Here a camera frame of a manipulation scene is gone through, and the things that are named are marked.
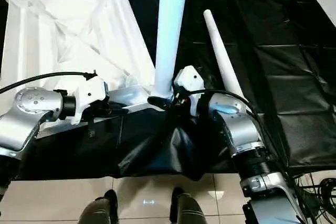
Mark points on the white plastic table top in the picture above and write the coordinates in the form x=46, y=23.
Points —
x=68, y=35

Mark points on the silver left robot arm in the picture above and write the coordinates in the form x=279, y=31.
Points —
x=26, y=119

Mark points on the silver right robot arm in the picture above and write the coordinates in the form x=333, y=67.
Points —
x=241, y=135

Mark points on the person's black shoes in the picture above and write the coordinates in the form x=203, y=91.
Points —
x=100, y=211
x=187, y=208

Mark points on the black plastic mat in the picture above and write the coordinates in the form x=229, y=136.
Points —
x=283, y=87

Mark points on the white flat board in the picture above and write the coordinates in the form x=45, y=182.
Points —
x=326, y=6

